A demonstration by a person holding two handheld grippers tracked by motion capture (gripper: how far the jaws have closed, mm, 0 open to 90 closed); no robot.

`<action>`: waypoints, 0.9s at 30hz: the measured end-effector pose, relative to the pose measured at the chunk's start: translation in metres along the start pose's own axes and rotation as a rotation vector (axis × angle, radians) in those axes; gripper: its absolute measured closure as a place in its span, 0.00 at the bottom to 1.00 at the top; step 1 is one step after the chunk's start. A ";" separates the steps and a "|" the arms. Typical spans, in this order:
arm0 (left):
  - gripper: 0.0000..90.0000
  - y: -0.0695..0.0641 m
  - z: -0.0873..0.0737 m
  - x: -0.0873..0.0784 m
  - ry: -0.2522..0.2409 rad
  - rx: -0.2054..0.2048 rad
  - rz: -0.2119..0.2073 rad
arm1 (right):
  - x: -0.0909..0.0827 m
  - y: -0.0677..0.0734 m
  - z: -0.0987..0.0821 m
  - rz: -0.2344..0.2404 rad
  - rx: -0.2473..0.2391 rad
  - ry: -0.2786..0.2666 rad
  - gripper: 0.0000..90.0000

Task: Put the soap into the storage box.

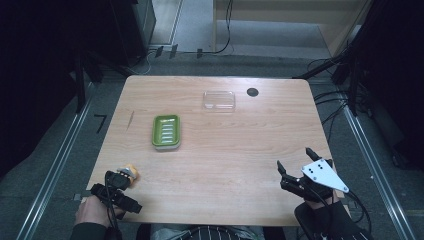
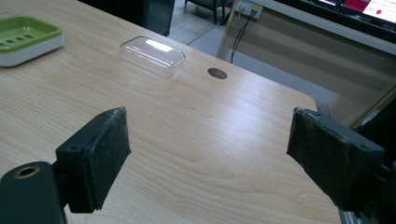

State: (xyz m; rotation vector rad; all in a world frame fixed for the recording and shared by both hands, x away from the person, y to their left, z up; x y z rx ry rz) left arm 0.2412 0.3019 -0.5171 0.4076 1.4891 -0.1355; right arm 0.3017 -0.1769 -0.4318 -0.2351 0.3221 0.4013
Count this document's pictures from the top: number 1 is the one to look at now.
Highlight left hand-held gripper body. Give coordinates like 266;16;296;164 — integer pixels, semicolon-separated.
90;169;143;221

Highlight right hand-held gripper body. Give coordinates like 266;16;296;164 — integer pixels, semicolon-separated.
280;158;351;203

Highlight person's right hand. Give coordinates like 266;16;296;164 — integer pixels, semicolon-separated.
303;190;342;212

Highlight person's left hand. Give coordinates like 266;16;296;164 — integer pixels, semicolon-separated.
74;194;126;228

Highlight green soap dish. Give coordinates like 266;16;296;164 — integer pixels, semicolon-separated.
151;114;182;151

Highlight clear plastic container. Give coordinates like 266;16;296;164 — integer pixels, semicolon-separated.
202;90;237;113

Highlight black tripod stand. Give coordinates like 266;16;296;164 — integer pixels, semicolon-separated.
292;33;371;118

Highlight person's striped clothing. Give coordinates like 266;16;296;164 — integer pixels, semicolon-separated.
137;223;268;240

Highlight black metal stand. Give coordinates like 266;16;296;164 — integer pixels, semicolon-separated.
68;49;104;114

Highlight light wooden shelf unit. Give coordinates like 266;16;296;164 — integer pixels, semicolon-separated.
211;0;373;58

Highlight black cabinet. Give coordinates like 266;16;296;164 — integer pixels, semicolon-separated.
84;0;158;68

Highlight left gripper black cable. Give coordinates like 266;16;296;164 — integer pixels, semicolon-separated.
103;170;122;234

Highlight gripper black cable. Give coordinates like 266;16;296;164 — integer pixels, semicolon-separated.
103;170;122;234
346;190;373;234

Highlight black floor cables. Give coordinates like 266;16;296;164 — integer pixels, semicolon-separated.
306;57;354;143

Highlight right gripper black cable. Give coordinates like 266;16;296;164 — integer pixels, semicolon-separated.
346;190;373;234

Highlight metal floor rail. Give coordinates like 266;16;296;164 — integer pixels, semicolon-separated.
15;96;95;240
342;105;418;240

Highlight black hanging cable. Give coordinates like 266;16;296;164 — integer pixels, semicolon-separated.
201;0;235;56

